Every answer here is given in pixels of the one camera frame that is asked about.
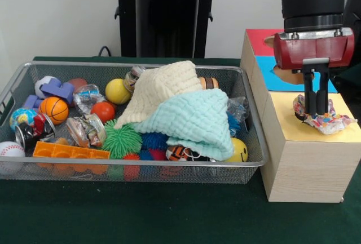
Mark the cream knitted cloth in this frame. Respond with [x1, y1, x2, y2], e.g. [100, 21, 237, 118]
[114, 60, 204, 129]

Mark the green spiky ball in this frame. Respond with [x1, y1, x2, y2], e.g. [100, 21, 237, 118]
[102, 118, 143, 159]

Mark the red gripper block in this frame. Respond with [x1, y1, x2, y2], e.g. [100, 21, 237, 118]
[272, 31, 355, 115]

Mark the yellow smiley ball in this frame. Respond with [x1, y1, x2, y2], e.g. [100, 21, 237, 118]
[231, 137, 249, 163]

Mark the orange basketball toy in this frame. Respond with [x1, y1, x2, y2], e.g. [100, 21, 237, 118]
[38, 96, 70, 126]

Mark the orange plastic tray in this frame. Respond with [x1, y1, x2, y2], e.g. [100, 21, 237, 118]
[32, 141, 111, 175]

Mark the wooden box with three holes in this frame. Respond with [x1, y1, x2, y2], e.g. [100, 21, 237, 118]
[239, 28, 361, 203]

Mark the plain yellow ball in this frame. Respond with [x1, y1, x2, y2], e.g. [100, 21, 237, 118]
[105, 78, 133, 105]

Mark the black looped cable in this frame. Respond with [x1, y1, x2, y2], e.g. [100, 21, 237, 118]
[98, 45, 114, 57]

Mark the globe print ball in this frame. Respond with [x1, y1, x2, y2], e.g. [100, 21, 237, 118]
[10, 108, 39, 132]

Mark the wire mesh bin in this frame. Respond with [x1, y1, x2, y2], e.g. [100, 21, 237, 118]
[0, 60, 269, 184]

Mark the light blue muslin cloth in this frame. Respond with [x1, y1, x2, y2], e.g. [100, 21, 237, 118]
[135, 88, 235, 162]

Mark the white baseball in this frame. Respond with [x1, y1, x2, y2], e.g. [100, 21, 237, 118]
[0, 141, 26, 173]

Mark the multicoloured frayed cloth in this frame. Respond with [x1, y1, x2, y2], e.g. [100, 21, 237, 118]
[293, 94, 358, 135]

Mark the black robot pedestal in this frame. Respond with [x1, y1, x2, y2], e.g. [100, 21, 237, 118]
[108, 0, 228, 59]

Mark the red rubber ball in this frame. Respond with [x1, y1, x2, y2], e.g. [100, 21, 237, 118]
[90, 101, 117, 125]

